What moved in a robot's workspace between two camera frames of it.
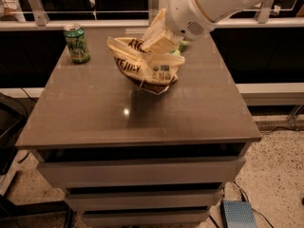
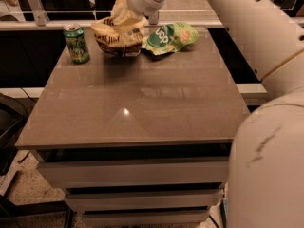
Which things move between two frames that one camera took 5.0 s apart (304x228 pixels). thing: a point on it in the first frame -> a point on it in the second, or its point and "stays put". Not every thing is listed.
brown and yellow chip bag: [150, 71] -> [123, 39]
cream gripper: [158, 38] -> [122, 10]
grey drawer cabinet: [128, 158] stays put
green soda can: [77, 45] stays put
